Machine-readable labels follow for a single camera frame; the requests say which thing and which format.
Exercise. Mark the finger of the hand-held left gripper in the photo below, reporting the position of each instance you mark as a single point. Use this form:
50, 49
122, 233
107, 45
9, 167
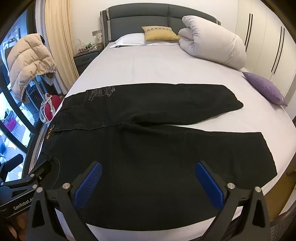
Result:
11, 162
42, 171

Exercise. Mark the person's left hand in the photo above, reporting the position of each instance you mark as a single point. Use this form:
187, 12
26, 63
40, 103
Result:
17, 228

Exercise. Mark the beige curtain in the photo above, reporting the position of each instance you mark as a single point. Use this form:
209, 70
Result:
61, 41

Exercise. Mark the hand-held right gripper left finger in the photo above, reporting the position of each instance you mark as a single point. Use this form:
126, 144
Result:
89, 183

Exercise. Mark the white pillow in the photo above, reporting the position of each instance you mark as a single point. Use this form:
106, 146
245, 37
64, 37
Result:
130, 39

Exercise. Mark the black framed window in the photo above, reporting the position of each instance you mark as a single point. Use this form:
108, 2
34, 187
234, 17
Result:
11, 129

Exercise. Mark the yellow cushion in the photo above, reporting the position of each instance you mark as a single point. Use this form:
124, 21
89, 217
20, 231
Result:
159, 33

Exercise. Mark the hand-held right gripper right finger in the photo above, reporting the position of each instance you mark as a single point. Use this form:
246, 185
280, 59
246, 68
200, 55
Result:
209, 185

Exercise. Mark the grey nightstand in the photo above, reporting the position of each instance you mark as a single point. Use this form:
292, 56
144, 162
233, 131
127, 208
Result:
86, 59

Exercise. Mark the cream wardrobe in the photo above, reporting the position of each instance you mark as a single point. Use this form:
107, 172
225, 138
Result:
263, 27

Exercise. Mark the black pants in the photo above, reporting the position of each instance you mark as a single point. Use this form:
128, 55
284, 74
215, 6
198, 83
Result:
150, 150

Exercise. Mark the white perforated rack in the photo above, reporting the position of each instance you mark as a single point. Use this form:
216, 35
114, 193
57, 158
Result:
33, 97

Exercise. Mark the purple cushion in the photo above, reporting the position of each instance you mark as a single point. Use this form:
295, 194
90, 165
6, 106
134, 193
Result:
266, 88

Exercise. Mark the grey upholstered headboard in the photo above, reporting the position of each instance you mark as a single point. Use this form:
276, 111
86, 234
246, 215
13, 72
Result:
138, 16

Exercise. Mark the bed with white sheet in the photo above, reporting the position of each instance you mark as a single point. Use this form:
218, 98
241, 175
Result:
150, 67

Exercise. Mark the white folded duvet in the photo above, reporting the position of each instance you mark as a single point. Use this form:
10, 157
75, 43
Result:
212, 41

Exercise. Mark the red bag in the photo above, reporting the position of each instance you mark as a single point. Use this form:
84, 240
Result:
52, 106

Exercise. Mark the beige puffer jacket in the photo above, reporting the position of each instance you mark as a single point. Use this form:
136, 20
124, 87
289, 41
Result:
27, 62

